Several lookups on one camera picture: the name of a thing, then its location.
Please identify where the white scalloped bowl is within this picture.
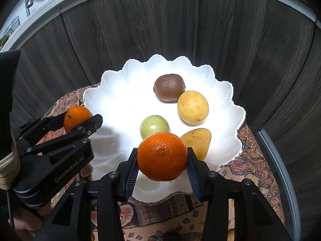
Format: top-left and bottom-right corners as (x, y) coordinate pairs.
(83, 54), (246, 204)

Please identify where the green round fruit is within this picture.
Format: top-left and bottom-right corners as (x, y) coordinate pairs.
(140, 115), (170, 140)

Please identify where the person's left hand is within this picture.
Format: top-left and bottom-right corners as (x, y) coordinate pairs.
(12, 204), (51, 232)

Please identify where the brown kiwi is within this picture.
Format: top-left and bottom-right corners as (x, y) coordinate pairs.
(153, 74), (186, 103)

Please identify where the chrome kitchen faucet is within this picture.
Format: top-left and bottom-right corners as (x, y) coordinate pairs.
(24, 0), (35, 15)

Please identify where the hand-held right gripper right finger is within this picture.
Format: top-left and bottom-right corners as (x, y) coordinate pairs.
(186, 147), (293, 241)

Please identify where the dark wood kitchen cabinet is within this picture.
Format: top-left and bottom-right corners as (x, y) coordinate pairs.
(0, 0), (321, 231)

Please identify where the orange tangerine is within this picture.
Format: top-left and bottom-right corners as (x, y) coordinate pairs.
(63, 106), (94, 133)
(137, 132), (189, 182)

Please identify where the black wire basket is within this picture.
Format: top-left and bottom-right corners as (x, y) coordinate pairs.
(1, 16), (20, 45)

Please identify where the patterned tablecloth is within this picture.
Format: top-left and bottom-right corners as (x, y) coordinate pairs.
(41, 85), (284, 241)

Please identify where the white kitchen counter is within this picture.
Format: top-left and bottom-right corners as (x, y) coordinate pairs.
(0, 0), (321, 52)

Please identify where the yellow lemon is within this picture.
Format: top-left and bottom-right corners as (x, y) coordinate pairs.
(177, 90), (209, 125)

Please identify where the yellow mango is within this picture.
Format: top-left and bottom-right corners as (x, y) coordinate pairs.
(180, 128), (212, 161)

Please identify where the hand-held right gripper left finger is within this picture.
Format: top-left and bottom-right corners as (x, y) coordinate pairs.
(33, 147), (141, 241)

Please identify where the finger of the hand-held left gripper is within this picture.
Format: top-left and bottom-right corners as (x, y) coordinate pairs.
(25, 114), (103, 156)
(12, 112), (67, 144)

